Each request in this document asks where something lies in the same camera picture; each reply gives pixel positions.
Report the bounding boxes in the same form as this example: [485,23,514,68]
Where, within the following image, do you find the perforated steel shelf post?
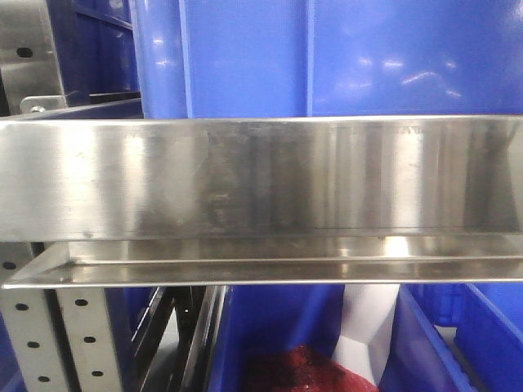
[0,242,123,392]

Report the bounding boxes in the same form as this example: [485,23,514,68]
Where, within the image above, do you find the blue bin on shelf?
[130,1,522,118]

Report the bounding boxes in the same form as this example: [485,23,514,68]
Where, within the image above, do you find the blue bin upper left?
[46,1,140,106]

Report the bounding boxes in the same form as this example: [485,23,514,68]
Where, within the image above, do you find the blue bin lower middle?
[207,284,344,391]

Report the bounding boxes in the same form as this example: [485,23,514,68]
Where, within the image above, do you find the red mesh material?
[241,345,378,392]

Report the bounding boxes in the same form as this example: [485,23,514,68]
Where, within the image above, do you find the blue bin lower right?
[379,283,522,391]

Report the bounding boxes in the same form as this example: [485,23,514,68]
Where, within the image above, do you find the stainless steel shelf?
[1,115,522,289]

